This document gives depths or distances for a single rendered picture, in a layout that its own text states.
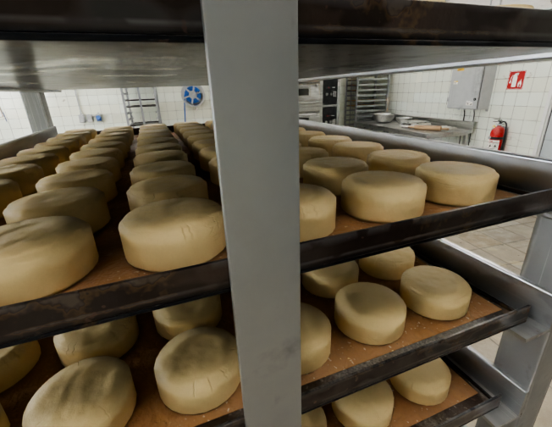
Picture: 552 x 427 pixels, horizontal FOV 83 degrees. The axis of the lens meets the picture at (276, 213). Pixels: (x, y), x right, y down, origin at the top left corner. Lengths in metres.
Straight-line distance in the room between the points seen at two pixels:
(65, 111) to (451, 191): 6.24
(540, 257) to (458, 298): 0.07
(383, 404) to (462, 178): 0.18
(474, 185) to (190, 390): 0.20
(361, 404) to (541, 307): 0.15
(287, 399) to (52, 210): 0.16
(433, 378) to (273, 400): 0.18
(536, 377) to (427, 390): 0.08
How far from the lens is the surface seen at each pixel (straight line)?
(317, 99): 5.41
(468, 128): 5.09
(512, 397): 0.36
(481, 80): 4.85
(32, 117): 0.73
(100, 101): 6.19
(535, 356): 0.33
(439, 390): 0.33
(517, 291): 0.31
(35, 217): 0.20
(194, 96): 5.91
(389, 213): 0.19
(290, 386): 0.18
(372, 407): 0.30
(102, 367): 0.22
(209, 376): 0.19
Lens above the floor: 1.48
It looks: 22 degrees down
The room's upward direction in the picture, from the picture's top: 2 degrees counter-clockwise
